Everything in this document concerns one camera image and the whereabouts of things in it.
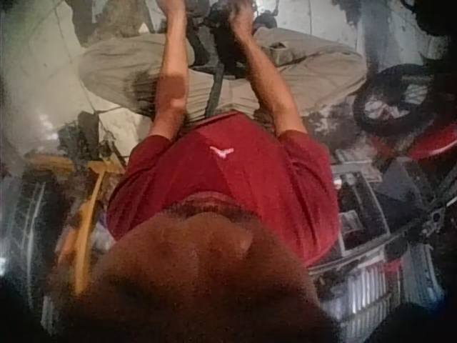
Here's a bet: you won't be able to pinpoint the dark metal engine part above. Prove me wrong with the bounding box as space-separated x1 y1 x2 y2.
185 0 280 78

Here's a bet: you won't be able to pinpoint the person's legs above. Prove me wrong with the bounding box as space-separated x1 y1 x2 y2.
76 26 368 121

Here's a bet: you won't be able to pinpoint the silver ribbed metal grille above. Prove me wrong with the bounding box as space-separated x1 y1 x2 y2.
309 245 444 343

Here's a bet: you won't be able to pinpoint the person's right hand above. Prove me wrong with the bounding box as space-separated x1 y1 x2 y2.
226 0 256 37

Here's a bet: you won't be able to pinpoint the yellow wooden frame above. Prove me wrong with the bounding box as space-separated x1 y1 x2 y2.
56 156 124 296

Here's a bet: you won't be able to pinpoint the person's left hand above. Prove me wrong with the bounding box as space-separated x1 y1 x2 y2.
156 0 187 19

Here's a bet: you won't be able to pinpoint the red motorcycle fender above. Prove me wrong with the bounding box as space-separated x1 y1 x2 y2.
406 120 457 162

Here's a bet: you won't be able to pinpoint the dark greasy machine part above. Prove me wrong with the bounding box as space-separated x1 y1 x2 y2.
58 110 126 169

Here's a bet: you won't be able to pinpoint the black motorcycle wheel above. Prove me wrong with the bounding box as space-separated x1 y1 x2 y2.
352 63 457 137

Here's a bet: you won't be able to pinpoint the grey plastic tool tray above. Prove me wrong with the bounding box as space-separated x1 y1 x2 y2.
331 167 393 259

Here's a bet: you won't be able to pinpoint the black strap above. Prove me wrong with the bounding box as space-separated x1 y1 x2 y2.
204 64 226 119

